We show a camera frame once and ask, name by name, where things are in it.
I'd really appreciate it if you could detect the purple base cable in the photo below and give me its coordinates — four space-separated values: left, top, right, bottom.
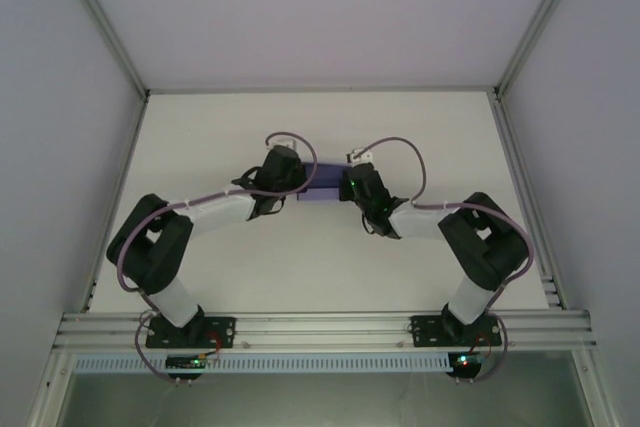
468 319 510 384
133 311 202 384

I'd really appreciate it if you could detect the red base wire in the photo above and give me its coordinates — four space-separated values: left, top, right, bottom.
196 330 225 362
471 333 495 357

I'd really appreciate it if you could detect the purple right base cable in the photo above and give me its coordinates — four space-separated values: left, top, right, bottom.
468 319 510 384

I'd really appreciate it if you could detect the right circuit board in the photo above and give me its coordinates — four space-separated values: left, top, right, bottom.
448 352 485 372

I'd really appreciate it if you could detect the purple paper box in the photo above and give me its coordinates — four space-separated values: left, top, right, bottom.
295 160 352 204

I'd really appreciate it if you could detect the left circuit board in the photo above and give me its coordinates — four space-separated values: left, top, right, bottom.
166 355 207 371

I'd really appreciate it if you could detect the aluminium frame post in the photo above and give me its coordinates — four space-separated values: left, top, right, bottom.
493 0 587 98
53 0 152 99

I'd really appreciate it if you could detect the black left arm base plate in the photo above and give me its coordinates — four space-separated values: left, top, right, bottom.
145 315 237 350

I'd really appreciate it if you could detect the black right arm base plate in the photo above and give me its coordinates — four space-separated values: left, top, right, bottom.
410 314 502 349

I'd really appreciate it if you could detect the slotted white cable duct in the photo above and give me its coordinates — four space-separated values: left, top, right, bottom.
73 352 452 374

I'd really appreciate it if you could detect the aluminium mounting rail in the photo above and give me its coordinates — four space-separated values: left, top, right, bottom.
52 308 599 351

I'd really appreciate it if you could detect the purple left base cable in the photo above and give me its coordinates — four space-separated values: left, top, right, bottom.
133 311 202 384

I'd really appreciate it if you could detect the red right base wire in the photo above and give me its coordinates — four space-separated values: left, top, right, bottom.
471 333 495 357

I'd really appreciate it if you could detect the red left base wire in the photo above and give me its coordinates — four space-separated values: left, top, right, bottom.
196 330 225 362

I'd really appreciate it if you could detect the aluminium side rail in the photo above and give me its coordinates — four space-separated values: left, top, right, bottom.
59 94 149 316
491 91 567 311

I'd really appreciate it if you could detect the circuit board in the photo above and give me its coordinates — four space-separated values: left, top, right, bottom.
448 352 485 372
166 355 207 371

